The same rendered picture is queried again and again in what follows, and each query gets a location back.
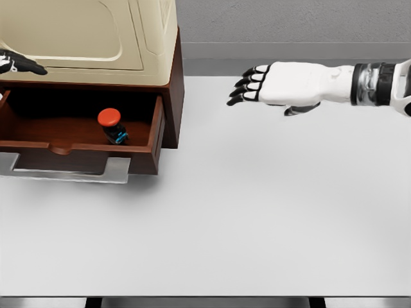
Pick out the brown drawer with metal handle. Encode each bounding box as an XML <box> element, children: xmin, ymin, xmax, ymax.
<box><xmin>0</xmin><ymin>89</ymin><xmax>167</xmax><ymax>185</ymax></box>

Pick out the brown cabinet with beige top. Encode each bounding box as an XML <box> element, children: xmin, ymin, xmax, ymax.
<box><xmin>0</xmin><ymin>0</ymin><xmax>186</xmax><ymax>150</ymax></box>

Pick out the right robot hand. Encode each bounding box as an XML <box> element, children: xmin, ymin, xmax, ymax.
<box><xmin>226</xmin><ymin>61</ymin><xmax>335</xmax><ymax>117</ymax></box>

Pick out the red push-button switch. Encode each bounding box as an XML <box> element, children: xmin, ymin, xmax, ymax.
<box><xmin>97</xmin><ymin>108</ymin><xmax>130</xmax><ymax>146</ymax></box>

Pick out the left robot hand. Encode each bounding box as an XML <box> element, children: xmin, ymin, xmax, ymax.
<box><xmin>0</xmin><ymin>49</ymin><xmax>49</xmax><ymax>76</ymax></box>

